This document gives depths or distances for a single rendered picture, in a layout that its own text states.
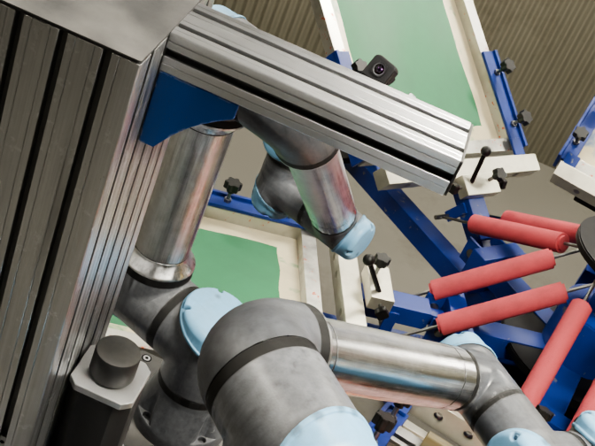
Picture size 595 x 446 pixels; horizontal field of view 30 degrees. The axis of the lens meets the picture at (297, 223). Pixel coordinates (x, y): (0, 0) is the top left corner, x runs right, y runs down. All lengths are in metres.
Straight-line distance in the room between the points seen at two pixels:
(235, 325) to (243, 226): 1.76
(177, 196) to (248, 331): 0.60
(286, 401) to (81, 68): 0.37
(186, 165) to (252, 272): 1.11
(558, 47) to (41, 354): 4.58
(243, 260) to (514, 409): 1.44
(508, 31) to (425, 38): 2.42
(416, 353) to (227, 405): 0.30
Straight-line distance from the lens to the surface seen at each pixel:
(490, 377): 1.32
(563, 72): 5.69
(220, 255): 2.64
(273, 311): 1.03
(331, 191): 1.59
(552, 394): 2.63
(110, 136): 1.10
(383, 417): 1.99
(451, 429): 2.27
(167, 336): 1.65
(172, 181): 1.57
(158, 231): 1.62
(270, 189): 1.81
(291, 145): 1.44
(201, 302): 1.65
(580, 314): 2.53
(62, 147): 1.12
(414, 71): 3.14
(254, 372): 0.97
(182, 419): 1.71
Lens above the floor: 2.53
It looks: 34 degrees down
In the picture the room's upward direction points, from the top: 23 degrees clockwise
